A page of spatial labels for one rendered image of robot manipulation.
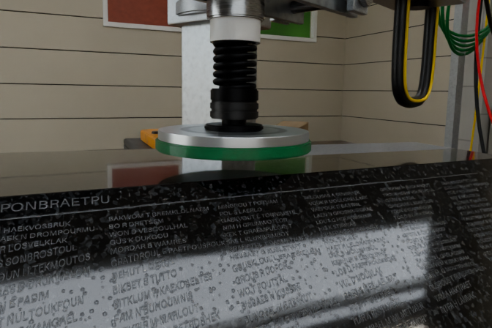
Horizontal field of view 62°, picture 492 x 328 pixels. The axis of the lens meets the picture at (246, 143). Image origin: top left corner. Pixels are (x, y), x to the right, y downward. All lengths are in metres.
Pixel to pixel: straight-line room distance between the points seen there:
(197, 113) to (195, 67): 0.15
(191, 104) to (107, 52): 5.37
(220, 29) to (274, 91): 6.96
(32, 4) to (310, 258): 6.44
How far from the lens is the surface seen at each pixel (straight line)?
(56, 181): 0.52
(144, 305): 0.42
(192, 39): 1.42
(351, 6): 0.69
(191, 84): 1.41
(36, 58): 6.66
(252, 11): 0.56
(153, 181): 0.49
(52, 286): 0.43
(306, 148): 0.54
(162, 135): 0.54
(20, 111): 6.67
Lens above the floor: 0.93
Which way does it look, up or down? 7 degrees down
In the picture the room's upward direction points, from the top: 1 degrees clockwise
